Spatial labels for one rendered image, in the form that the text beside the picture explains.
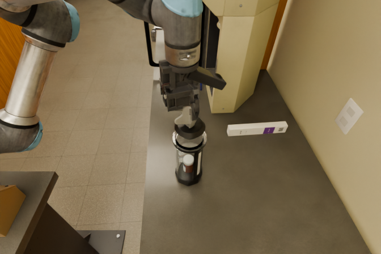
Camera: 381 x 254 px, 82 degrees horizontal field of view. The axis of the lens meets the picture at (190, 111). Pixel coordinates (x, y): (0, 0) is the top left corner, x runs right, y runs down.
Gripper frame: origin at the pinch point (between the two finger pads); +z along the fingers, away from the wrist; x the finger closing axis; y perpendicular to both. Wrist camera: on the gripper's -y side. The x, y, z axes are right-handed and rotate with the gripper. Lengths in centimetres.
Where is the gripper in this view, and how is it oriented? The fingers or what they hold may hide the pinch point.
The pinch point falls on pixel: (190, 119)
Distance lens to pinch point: 63.1
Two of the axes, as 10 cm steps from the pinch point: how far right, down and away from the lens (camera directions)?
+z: -0.1, 7.2, 7.0
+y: -9.4, 2.2, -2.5
